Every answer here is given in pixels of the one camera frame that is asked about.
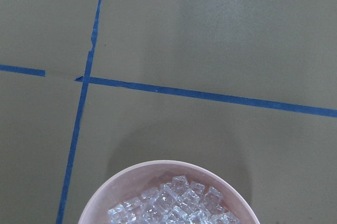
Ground clear ice cubes pile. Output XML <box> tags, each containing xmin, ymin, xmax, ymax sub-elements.
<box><xmin>107</xmin><ymin>175</ymin><xmax>241</xmax><ymax>224</ymax></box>

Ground pink bowl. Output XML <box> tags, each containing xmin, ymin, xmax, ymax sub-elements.
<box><xmin>78</xmin><ymin>160</ymin><xmax>259</xmax><ymax>223</ymax></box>

